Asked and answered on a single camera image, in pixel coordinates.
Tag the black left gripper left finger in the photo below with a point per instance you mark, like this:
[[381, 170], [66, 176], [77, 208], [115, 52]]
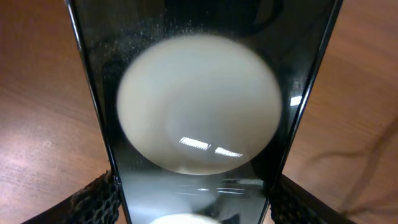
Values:
[[96, 203]]

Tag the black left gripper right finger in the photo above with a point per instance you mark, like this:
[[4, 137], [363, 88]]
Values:
[[290, 203]]

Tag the black smartphone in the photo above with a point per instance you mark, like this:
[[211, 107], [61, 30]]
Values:
[[198, 102]]

